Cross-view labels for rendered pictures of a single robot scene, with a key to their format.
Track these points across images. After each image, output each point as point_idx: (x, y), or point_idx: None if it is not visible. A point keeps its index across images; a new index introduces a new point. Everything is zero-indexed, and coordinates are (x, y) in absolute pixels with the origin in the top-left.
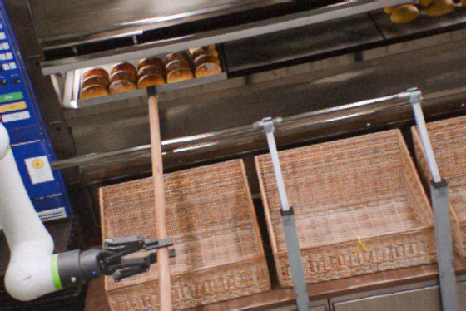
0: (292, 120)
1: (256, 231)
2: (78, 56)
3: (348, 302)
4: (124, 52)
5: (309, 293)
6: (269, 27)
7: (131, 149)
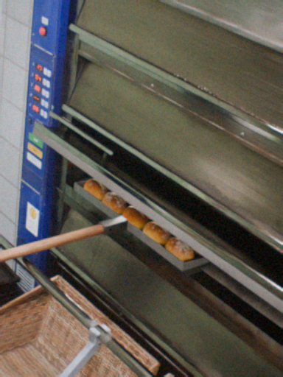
0: (114, 352)
1: None
2: (56, 137)
3: None
4: (83, 160)
5: None
6: (195, 244)
7: (5, 245)
